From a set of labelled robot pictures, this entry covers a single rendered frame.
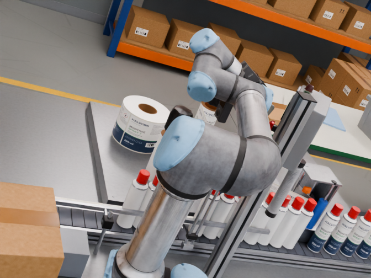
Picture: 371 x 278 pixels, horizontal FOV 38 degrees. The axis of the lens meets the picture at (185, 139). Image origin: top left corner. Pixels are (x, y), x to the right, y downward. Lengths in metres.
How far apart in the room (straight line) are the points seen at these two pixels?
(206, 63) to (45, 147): 0.87
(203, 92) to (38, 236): 0.52
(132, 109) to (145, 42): 3.33
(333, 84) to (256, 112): 4.59
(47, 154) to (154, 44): 3.51
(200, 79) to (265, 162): 0.39
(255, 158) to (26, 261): 0.52
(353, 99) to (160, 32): 1.97
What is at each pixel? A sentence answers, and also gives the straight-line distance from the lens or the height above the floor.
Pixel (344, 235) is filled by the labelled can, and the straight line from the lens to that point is 2.06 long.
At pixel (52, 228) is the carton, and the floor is 1.12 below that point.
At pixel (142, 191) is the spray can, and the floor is 1.03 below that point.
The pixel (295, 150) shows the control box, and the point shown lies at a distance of 1.51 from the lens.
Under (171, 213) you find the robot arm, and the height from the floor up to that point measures 1.31.
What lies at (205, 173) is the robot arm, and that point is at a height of 1.44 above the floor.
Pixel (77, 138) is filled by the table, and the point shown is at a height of 0.83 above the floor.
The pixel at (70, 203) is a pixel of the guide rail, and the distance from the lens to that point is 1.61.
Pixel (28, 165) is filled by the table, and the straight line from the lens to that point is 1.94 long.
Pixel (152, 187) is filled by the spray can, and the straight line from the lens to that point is 1.64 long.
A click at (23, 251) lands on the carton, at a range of 1.19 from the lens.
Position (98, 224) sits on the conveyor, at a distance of 1.70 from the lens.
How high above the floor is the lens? 1.93
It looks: 26 degrees down
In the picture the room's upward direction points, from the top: 24 degrees clockwise
